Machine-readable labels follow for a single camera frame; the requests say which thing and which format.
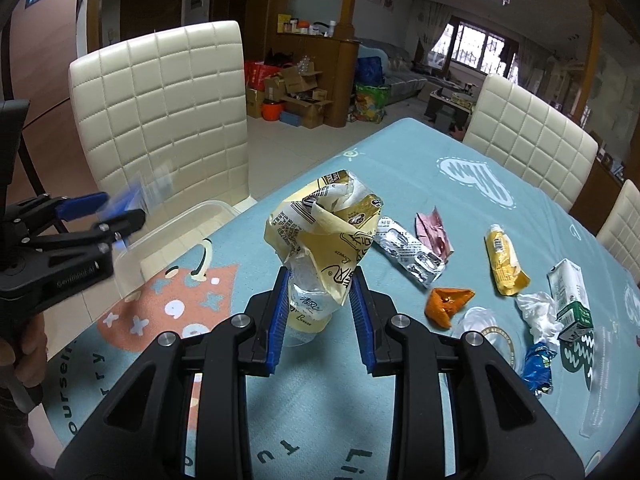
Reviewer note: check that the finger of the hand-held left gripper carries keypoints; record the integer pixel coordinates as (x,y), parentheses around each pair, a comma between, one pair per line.
(120,222)
(80,206)

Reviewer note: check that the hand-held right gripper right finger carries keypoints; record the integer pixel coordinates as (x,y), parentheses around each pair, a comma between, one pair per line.
(360,320)

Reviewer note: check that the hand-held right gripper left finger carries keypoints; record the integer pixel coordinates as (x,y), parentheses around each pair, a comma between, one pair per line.
(279,320)

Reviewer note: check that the translucent plastic wrapper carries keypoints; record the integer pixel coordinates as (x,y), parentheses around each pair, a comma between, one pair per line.
(156,186)

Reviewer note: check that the clear plastic container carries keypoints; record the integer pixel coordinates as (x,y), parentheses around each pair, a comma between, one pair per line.
(165,247)

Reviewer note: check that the orange peel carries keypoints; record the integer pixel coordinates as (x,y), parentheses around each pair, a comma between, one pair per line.
(442,305)

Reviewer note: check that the yellow plastic bag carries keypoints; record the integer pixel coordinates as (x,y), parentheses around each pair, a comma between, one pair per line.
(320,230)

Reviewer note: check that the clear plastic lid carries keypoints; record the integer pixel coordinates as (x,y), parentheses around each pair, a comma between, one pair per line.
(487,335)

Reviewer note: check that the white tissue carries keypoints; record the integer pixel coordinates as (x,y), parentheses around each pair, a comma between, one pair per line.
(537,315)

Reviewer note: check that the blue wrapper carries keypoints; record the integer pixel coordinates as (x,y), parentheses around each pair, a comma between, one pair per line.
(537,367)

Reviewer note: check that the person's left hand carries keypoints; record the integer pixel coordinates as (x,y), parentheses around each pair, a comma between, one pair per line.
(31,355)

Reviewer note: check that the pink crumpled paper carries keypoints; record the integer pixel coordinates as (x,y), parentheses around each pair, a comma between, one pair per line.
(434,232)

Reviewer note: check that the large cream quilted chair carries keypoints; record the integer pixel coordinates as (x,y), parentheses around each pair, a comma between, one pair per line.
(160,110)

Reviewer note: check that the blue printed tablecloth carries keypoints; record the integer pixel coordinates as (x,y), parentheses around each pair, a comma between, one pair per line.
(390,180)

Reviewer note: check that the yellow snack wrapper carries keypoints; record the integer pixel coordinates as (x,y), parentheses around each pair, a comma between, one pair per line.
(505,262)

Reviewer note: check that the red bucket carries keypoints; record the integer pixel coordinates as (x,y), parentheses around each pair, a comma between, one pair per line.
(273,111)

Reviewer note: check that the red bag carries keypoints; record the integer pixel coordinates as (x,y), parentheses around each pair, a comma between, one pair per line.
(255,74)

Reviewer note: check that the dark wooden door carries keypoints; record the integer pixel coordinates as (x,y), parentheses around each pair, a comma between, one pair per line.
(152,10)

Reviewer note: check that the pink floor item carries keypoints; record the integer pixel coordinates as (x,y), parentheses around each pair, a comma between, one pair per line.
(458,132)

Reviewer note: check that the green white milk carton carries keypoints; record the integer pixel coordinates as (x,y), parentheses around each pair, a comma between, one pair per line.
(570,292)

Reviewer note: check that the colourful printed bag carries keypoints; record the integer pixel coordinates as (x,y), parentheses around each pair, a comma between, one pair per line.
(370,102)

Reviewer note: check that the pile of cardboard boxes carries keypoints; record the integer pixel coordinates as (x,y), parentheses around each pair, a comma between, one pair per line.
(300,92)

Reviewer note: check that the coffee table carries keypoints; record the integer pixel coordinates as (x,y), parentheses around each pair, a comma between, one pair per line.
(447,107)

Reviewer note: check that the clear plastic sleeve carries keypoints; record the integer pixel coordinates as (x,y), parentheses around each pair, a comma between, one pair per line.
(591,385)

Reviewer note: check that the wooden cabinet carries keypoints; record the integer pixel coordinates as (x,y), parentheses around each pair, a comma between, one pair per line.
(342,80)

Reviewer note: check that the blue bag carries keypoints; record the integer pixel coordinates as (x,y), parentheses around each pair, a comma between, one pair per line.
(369,71)

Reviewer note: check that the grey sofa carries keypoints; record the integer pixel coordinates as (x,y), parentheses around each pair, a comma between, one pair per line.
(400,67)

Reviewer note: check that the row of jars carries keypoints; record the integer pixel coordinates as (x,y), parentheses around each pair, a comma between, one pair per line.
(307,27)

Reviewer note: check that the barred window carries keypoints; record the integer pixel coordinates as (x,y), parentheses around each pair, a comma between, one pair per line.
(472,47)

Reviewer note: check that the wooden pillar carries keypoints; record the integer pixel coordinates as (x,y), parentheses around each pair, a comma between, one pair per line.
(590,60)

